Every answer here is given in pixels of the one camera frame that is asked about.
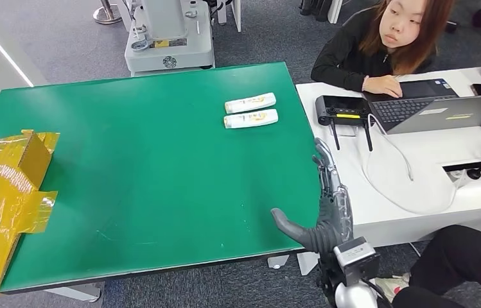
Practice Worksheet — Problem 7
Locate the black controller with antennas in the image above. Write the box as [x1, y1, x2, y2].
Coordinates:
[314, 94, 374, 153]

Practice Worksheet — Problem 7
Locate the white desk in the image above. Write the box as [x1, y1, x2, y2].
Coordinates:
[295, 65, 481, 249]

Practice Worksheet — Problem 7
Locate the white printed bag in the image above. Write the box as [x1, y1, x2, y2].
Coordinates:
[373, 273, 412, 304]

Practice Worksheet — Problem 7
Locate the white furniture leg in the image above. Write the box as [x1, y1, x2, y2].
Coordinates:
[327, 0, 344, 25]
[230, 0, 242, 33]

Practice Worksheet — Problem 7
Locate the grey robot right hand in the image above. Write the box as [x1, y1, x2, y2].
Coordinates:
[270, 137, 354, 249]

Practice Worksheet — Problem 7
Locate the metal stanchion base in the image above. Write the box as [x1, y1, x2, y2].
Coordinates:
[92, 0, 123, 26]

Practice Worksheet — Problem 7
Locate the seated person at laptop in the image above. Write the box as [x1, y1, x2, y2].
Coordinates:
[310, 0, 457, 99]

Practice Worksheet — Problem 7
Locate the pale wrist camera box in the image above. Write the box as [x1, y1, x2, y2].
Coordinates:
[333, 236, 381, 287]

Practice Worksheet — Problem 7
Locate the black bundle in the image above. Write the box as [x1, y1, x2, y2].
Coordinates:
[299, 0, 334, 23]

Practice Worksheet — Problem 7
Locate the white shampoo bottle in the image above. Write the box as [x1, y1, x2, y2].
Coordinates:
[223, 108, 279, 130]
[223, 92, 277, 115]

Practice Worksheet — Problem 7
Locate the white table foot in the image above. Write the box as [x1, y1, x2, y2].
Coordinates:
[46, 282, 103, 304]
[267, 253, 291, 270]
[296, 251, 321, 277]

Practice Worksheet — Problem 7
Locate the white cable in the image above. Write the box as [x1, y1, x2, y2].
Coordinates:
[361, 113, 473, 216]

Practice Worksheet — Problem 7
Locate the silver laptop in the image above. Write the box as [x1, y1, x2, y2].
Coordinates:
[363, 78, 481, 137]

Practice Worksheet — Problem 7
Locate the person in black trousers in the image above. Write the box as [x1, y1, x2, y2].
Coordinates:
[392, 224, 481, 308]

